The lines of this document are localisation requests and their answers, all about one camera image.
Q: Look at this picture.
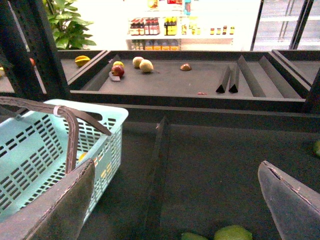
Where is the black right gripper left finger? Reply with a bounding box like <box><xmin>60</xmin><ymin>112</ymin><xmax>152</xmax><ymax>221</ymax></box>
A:
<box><xmin>0</xmin><ymin>160</ymin><xmax>95</xmax><ymax>240</ymax></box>

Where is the green potted plant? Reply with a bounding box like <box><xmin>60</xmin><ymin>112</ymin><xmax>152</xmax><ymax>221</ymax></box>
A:
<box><xmin>43</xmin><ymin>0</ymin><xmax>96</xmax><ymax>50</ymax></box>

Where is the light blue plastic basket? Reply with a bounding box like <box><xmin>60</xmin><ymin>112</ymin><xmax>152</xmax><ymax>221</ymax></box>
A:
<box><xmin>0</xmin><ymin>99</ymin><xmax>129</xmax><ymax>221</ymax></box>

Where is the white shelf with bottles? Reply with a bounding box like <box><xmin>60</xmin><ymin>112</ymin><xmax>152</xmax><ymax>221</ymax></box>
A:
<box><xmin>125</xmin><ymin>0</ymin><xmax>237</xmax><ymax>51</ymax></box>

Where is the black shelf upright post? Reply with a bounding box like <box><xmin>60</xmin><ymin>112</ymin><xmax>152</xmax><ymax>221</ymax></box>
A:
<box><xmin>10</xmin><ymin>0</ymin><xmax>71</xmax><ymax>100</ymax></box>

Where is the green avocado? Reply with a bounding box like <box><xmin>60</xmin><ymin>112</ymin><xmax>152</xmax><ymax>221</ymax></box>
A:
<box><xmin>213</xmin><ymin>225</ymin><xmax>253</xmax><ymax>240</ymax></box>

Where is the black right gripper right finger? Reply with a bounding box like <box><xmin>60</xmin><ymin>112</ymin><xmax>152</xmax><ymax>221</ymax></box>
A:
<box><xmin>257</xmin><ymin>161</ymin><xmax>320</xmax><ymax>240</ymax></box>

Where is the brown basket handle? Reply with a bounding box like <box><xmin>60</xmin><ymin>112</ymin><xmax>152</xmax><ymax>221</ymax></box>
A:
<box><xmin>0</xmin><ymin>96</ymin><xmax>111</xmax><ymax>174</ymax></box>

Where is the pale pear fruit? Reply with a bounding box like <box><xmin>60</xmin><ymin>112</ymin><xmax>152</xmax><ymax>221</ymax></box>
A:
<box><xmin>139</xmin><ymin>59</ymin><xmax>154</xmax><ymax>73</ymax></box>

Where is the black triangular divider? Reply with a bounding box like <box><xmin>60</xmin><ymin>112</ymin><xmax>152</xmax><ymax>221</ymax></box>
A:
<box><xmin>215</xmin><ymin>65</ymin><xmax>231</xmax><ymax>94</ymax></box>

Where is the yellow mango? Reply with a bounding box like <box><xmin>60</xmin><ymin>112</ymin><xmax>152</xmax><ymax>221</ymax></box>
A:
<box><xmin>78</xmin><ymin>152</ymin><xmax>87</xmax><ymax>162</ymax></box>

